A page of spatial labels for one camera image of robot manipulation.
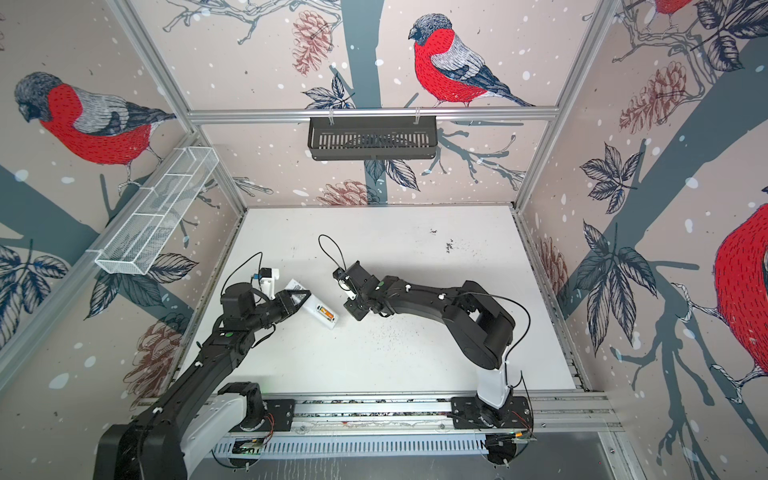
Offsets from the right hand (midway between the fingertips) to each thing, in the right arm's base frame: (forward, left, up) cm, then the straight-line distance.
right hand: (353, 303), depth 90 cm
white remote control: (-5, +9, +8) cm, 13 cm away
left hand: (-3, +11, +11) cm, 16 cm away
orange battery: (-6, +6, +4) cm, 9 cm away
